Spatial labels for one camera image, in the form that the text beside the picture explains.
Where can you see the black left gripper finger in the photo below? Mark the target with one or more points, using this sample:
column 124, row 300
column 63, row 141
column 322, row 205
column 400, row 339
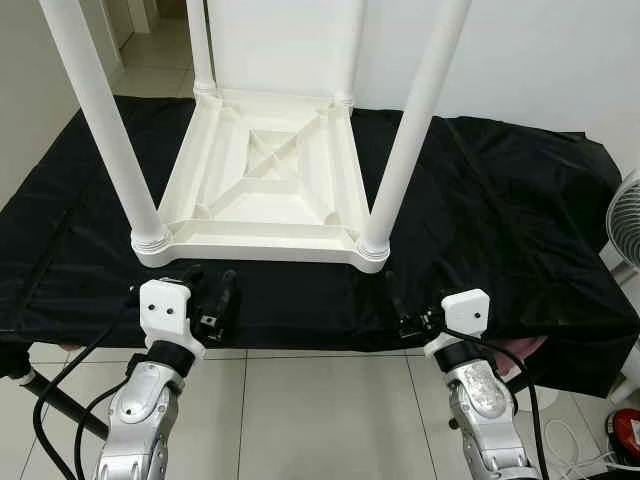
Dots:
column 194, row 280
column 227, row 300

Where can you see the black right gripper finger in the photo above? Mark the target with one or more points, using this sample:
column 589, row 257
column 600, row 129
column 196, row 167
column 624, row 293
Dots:
column 398, row 300

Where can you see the white plastic table top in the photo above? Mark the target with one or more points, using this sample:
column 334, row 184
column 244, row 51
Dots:
column 270, row 190

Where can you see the pink plastic object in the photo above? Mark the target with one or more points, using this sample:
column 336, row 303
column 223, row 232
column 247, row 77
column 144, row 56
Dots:
column 520, row 350

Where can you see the black table leg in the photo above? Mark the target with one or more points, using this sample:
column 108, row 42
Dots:
column 520, row 378
column 60, row 400

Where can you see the black table cloth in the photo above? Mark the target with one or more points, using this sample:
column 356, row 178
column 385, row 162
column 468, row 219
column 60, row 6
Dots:
column 500, row 220

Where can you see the white round floor fan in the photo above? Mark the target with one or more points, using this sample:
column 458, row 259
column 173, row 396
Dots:
column 628, row 230

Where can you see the red round device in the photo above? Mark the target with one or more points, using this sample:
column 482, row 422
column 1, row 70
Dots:
column 627, row 435

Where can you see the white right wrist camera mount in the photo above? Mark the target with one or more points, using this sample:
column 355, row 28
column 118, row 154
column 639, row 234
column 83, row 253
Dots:
column 465, row 310

